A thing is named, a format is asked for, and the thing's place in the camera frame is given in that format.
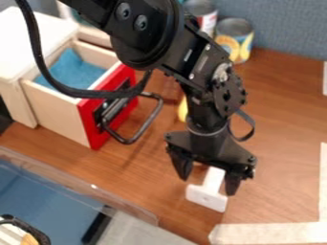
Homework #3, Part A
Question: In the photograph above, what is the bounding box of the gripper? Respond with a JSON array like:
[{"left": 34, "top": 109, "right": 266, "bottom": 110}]
[{"left": 163, "top": 122, "right": 260, "bottom": 197}]

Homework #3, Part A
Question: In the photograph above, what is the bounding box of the drawer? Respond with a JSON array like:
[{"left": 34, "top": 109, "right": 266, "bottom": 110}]
[{"left": 19, "top": 38, "right": 165, "bottom": 151}]

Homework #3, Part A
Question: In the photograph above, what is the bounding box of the white T-shaped toy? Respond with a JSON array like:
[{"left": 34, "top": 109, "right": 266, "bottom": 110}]
[{"left": 185, "top": 166, "right": 230, "bottom": 213}]

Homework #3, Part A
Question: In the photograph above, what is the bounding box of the yellow toy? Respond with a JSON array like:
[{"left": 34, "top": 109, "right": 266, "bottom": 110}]
[{"left": 176, "top": 95, "right": 189, "bottom": 123}]

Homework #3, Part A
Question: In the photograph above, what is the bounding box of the yellow and blue can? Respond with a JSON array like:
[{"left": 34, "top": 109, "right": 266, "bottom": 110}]
[{"left": 213, "top": 17, "right": 256, "bottom": 64}]

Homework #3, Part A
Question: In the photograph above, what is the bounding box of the red and white can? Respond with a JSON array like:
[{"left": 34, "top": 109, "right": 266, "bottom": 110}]
[{"left": 183, "top": 0, "right": 220, "bottom": 36}]

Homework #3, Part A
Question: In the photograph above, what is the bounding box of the cabinet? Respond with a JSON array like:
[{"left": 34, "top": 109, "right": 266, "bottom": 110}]
[{"left": 0, "top": 5, "right": 114, "bottom": 129}]

